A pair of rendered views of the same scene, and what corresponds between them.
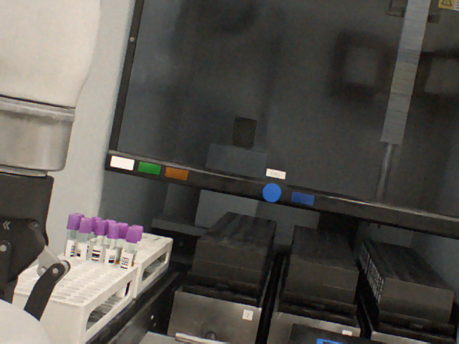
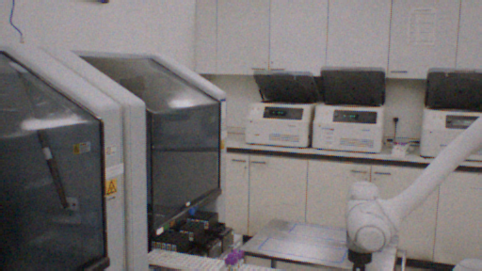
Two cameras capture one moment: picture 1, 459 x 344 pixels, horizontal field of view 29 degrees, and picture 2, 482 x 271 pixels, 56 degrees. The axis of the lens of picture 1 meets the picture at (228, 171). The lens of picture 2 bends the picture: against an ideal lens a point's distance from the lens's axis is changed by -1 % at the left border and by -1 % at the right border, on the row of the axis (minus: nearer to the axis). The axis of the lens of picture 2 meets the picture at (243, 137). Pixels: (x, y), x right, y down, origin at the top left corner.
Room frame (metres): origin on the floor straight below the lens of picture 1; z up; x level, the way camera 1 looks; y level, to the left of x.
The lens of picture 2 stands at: (0.74, 1.58, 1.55)
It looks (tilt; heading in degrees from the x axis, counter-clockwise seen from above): 8 degrees down; 285
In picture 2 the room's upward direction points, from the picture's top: 1 degrees clockwise
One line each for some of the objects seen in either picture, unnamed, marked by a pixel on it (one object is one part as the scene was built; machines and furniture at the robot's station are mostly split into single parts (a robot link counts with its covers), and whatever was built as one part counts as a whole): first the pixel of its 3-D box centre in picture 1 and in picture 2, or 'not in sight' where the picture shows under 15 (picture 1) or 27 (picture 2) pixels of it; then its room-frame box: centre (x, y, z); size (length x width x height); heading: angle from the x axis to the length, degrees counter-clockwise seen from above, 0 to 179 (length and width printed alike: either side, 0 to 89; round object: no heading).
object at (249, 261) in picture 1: (228, 264); (180, 245); (1.43, -0.03, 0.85); 0.12 x 0.02 x 0.06; 86
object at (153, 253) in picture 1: (123, 262); (184, 267); (1.35, 0.13, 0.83); 0.30 x 0.10 x 0.06; 175
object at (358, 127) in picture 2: not in sight; (351, 106); (0.88, -2.44, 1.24); 0.62 x 0.56 x 0.69; 86
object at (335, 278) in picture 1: (320, 282); (197, 232); (1.42, -0.18, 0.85); 0.12 x 0.02 x 0.06; 85
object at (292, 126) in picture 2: not in sight; (285, 106); (1.46, -2.49, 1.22); 0.62 x 0.56 x 0.64; 84
